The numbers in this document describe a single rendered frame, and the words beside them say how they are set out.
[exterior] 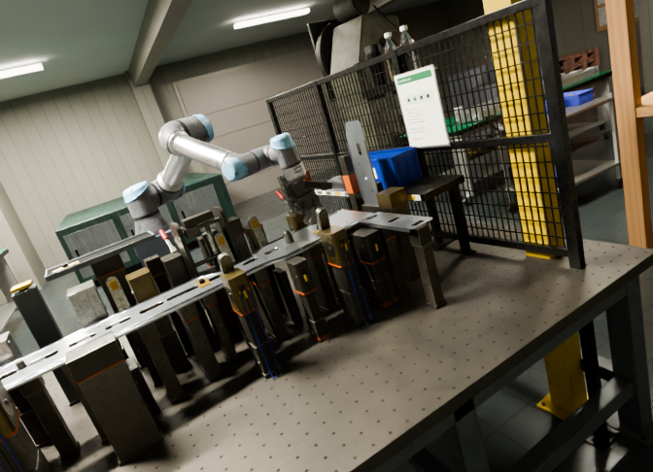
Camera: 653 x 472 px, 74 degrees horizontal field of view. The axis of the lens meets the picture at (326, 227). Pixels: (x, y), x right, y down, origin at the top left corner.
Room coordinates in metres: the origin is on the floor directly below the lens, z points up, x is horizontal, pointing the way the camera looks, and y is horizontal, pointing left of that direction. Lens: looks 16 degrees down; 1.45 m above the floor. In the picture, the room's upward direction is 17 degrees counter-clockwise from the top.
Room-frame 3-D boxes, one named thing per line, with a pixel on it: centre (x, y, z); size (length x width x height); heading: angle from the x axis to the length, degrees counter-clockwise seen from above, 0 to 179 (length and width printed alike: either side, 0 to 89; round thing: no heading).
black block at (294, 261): (1.32, 0.12, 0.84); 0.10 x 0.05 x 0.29; 28
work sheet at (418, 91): (1.75, -0.50, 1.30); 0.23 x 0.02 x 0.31; 28
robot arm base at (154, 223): (1.96, 0.76, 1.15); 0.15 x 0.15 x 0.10
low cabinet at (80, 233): (6.80, 2.64, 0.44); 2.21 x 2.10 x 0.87; 114
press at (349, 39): (6.68, -1.34, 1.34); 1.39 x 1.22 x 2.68; 115
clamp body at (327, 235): (1.36, -0.02, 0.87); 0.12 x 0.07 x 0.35; 28
